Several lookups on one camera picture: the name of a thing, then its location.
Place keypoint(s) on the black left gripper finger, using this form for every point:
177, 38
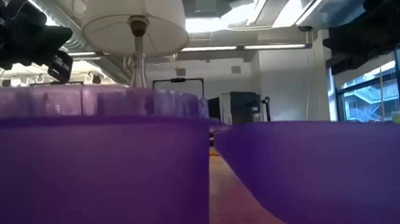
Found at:
60, 67

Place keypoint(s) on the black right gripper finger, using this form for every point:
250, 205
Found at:
346, 64
355, 40

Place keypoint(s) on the grey ceiling unit box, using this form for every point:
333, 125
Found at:
205, 2

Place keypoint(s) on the long ceiling light strip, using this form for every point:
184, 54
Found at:
82, 54
245, 47

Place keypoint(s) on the dark framed window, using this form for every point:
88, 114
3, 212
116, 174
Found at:
374, 98

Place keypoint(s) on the white shade table lamp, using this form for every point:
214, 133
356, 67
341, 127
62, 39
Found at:
106, 8

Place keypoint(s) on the right purple plastic bowl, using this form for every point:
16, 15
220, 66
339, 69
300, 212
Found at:
333, 173

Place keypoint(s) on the black computer monitor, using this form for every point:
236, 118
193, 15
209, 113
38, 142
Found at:
244, 105

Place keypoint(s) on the rectangular metal air duct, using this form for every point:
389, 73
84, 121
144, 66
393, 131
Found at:
302, 7

